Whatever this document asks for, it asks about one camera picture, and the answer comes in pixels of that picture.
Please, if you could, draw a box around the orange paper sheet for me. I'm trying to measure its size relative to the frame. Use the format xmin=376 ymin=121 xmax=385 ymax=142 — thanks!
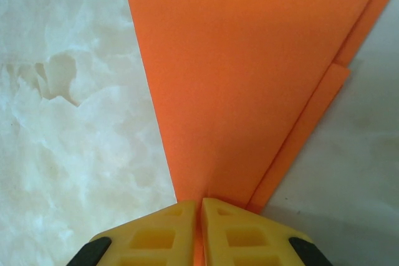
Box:
xmin=123 ymin=0 xmax=399 ymax=266

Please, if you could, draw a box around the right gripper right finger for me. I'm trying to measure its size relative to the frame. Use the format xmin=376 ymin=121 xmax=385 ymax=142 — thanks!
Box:
xmin=201 ymin=197 xmax=317 ymax=266

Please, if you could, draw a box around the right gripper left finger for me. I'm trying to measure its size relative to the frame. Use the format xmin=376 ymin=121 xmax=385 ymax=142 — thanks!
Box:
xmin=70 ymin=200 xmax=198 ymax=266

